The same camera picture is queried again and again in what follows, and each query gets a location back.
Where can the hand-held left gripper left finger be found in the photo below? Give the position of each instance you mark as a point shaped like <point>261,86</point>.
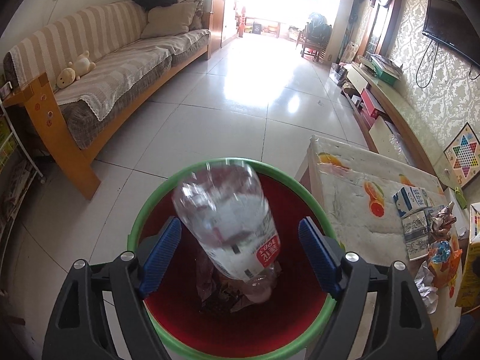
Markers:
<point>161,260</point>

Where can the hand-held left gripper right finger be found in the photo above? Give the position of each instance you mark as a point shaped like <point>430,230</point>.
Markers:
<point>318,260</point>

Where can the red basket with green rim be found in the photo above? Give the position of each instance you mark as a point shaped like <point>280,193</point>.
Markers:
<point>292,202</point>

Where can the clear plastic bottle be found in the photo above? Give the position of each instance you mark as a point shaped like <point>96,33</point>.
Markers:
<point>225,210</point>

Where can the grey toothpaste box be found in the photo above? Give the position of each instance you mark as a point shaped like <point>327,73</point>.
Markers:
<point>415,234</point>

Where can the blue white milk carton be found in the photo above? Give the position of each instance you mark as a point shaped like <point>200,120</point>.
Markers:
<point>410,199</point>

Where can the yellow cardboard box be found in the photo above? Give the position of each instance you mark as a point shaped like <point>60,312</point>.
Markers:
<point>468,273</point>

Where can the crumpled white paper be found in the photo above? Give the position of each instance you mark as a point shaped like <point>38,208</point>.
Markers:
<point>425,290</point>

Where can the orange snack packet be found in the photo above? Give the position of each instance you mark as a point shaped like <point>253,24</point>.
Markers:
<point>444,260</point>

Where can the small green packet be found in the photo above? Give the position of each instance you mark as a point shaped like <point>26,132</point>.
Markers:
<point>460,197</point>

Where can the person's right leg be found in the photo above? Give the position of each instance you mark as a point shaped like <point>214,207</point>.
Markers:
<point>463,335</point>

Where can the glass-topped television cabinet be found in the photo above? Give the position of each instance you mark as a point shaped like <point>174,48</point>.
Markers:
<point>397,105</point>

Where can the framed star checkers board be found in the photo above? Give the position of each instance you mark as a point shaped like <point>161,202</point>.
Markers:
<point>463,155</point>

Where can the white rack of children's books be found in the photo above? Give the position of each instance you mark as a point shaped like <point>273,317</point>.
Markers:
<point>15,157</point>

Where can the wooden sofa with striped cover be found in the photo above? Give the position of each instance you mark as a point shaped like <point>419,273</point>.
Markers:
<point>112,67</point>

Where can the stack of magazines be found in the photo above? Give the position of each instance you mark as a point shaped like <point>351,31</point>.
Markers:
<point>382,68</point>

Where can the yellow plush toy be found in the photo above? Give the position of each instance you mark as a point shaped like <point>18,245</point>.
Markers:
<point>67,77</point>

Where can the white plush toy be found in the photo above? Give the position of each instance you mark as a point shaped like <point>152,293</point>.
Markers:
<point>84,62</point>

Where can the wooden chair with clothes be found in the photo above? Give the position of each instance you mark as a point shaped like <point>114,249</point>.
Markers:
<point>315,35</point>

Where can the beige cushion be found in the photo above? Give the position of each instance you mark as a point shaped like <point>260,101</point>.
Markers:
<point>168,19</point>

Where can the patterned cushion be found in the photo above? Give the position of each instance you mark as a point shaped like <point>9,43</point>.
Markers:
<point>197,12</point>

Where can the black wall television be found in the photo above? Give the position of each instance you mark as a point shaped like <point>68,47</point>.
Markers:
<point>450,26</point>

